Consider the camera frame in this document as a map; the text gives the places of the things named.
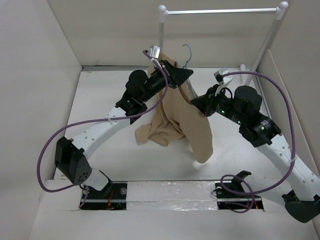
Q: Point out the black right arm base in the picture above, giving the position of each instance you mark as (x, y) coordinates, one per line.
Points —
(236, 203)

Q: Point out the beige t shirt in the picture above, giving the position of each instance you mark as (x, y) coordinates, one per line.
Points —
(176, 118)

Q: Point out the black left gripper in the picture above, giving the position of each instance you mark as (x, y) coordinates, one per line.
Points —
(176, 75)

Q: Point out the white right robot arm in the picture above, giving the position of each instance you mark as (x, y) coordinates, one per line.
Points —
(302, 202)

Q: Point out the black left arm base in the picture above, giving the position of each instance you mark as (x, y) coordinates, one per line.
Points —
(112, 198)

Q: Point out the blue wire hanger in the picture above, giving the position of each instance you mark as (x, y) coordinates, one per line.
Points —
(185, 66)

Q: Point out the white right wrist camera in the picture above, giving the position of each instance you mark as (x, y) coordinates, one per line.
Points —
(222, 81)

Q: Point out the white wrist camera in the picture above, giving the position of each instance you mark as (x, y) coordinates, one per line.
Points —
(153, 53)
(222, 81)

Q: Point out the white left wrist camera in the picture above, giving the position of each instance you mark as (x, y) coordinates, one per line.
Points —
(153, 53)

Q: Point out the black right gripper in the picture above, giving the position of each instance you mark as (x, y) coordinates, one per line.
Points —
(206, 102)

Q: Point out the white clothes rack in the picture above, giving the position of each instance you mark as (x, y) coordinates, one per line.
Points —
(234, 37)

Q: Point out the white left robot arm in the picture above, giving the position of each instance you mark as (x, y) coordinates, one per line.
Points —
(72, 155)

